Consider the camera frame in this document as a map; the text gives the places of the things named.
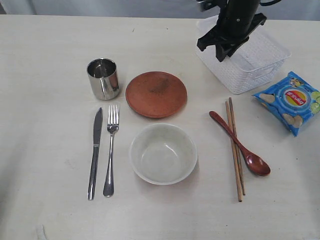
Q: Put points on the wooden chopstick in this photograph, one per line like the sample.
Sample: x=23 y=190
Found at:
x=238 y=154
x=234 y=153

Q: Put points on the white plastic perforated basket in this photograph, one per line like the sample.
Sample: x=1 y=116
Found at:
x=253 y=65

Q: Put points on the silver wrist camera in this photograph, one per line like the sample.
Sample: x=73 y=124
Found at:
x=205 y=5

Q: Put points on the silver metal fork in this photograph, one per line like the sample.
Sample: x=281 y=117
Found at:
x=113 y=121

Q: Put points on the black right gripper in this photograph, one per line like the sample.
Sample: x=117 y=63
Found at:
x=237 y=19

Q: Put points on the shiny steel cup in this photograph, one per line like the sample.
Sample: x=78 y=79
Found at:
x=102 y=74

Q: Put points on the white speckled ceramic bowl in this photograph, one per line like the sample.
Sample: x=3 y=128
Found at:
x=163 y=154

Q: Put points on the brown round plate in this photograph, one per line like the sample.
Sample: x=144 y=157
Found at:
x=156 y=94

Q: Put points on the silver table knife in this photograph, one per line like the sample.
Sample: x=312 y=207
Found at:
x=97 y=129

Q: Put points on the brown wooden spoon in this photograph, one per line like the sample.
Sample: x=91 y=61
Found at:
x=254 y=163

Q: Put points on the blue chips snack bag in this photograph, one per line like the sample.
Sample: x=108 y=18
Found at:
x=292 y=100

